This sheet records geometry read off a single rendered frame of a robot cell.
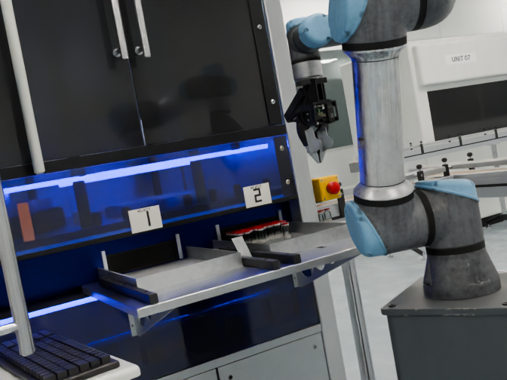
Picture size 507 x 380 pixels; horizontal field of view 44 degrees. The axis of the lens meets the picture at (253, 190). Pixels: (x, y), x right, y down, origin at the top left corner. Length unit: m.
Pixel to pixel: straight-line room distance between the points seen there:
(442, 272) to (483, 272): 0.08
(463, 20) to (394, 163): 8.21
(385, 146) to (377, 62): 0.15
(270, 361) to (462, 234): 0.80
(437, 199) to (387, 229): 0.12
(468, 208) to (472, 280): 0.14
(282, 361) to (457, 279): 0.76
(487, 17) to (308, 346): 8.14
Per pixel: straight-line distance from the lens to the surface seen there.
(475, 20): 9.55
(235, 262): 1.50
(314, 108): 1.57
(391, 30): 1.14
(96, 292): 1.58
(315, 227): 1.83
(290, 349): 1.92
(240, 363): 1.84
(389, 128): 1.19
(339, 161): 7.66
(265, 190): 1.83
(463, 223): 1.29
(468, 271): 1.30
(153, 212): 1.70
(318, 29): 1.50
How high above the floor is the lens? 1.13
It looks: 3 degrees down
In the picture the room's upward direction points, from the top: 10 degrees counter-clockwise
